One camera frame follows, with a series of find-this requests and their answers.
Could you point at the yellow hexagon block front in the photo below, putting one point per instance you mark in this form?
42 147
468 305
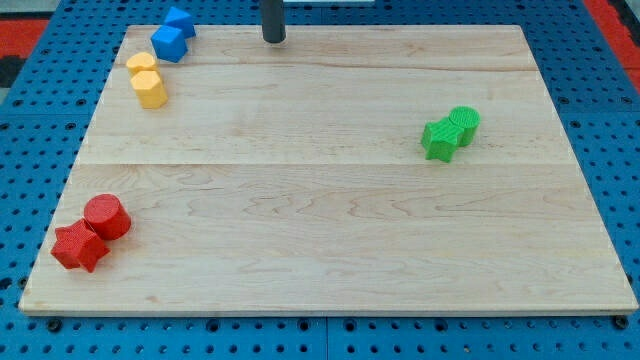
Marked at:
149 89

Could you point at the red cylinder block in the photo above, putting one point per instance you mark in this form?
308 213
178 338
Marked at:
107 216

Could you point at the green cylinder block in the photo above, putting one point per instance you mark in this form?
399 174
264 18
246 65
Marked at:
468 119

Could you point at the blue cube block front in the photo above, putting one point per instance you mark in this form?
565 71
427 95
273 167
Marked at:
169 43

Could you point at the blue block rear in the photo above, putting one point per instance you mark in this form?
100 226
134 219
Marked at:
182 20

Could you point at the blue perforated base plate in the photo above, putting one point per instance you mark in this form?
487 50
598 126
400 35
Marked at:
48 109

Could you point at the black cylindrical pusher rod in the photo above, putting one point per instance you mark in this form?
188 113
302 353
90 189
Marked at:
273 21

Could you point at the red star block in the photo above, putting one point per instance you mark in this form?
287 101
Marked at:
78 246

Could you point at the light wooden board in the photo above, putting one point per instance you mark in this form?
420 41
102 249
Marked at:
291 181

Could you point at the yellow block rear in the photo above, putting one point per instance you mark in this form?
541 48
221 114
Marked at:
141 61

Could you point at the green star block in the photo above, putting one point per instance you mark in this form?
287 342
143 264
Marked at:
441 139

